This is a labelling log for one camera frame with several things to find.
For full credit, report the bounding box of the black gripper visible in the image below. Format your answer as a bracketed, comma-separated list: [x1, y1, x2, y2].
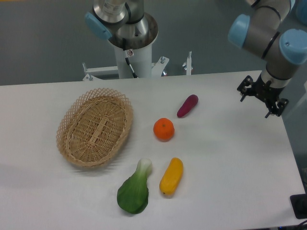
[237, 74, 289, 118]

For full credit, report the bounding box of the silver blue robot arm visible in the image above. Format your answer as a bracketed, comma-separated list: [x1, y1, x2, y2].
[228, 0, 307, 116]

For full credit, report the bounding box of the purple sweet potato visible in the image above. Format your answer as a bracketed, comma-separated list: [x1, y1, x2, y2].
[177, 94, 199, 118]

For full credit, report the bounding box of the orange tangerine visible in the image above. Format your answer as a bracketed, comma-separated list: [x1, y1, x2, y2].
[153, 117, 175, 141]

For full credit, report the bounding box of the black device at edge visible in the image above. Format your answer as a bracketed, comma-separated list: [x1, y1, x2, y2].
[290, 194, 307, 219]

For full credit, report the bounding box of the yellow mango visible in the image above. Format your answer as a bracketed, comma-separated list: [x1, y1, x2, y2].
[159, 158, 184, 196]

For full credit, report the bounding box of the green bok choy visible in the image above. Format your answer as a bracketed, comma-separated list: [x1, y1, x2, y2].
[117, 158, 153, 214]

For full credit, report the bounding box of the woven wicker basket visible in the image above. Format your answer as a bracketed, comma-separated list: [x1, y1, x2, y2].
[56, 88, 133, 168]

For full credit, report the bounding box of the white clamp post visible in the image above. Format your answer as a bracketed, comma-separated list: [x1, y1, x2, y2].
[182, 51, 193, 76]

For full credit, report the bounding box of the black white cable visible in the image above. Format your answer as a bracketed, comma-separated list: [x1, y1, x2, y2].
[122, 38, 139, 79]

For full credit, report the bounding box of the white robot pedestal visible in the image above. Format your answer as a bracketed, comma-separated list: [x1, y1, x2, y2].
[84, 0, 158, 79]

